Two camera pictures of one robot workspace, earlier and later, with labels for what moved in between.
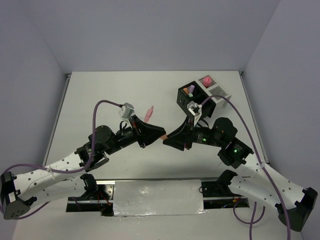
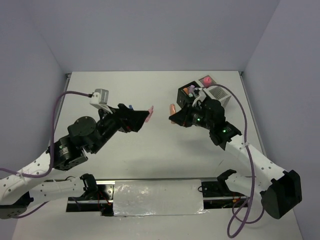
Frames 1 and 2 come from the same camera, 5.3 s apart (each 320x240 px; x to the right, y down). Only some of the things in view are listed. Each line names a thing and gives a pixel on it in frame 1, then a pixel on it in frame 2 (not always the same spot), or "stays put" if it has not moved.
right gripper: (184, 134) → (182, 117)
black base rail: (215, 194) stays put
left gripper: (149, 132) → (128, 119)
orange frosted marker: (186, 90) stays put
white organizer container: (213, 89) stays put
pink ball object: (207, 81) stays put
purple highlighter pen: (192, 88) stays put
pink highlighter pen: (148, 114) stays put
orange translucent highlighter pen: (164, 137) → (172, 111)
